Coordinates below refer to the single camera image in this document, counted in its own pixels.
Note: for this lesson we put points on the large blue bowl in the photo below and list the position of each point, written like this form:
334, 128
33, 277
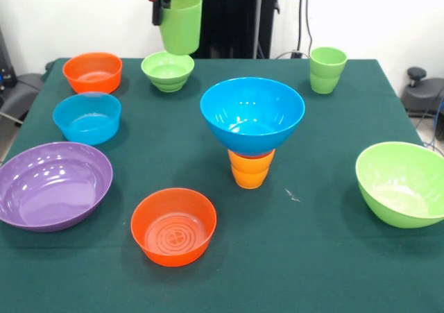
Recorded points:
251, 132

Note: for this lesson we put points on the orange-yellow stepped cup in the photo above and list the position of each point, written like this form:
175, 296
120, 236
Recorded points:
249, 174

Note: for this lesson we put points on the orange bowl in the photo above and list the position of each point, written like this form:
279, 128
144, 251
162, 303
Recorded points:
173, 243
92, 80

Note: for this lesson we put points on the small light green bowl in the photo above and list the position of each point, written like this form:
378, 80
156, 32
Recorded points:
166, 75

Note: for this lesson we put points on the small blue bowl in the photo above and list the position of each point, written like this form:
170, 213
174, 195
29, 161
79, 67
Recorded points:
86, 129

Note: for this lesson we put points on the grey stand base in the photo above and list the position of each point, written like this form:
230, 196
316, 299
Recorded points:
21, 91
423, 98

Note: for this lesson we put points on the black device with blue light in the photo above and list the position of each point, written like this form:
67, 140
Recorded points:
7, 70

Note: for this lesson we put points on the green stepped cup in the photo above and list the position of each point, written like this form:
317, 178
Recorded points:
327, 70

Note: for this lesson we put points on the purple bowl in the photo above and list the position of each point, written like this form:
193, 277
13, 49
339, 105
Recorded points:
52, 195

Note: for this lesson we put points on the dark green tablecloth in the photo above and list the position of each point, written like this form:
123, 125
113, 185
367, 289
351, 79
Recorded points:
277, 257

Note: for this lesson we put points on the large green bowl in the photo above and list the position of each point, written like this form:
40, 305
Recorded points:
399, 195

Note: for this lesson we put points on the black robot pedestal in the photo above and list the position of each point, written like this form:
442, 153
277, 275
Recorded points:
236, 14

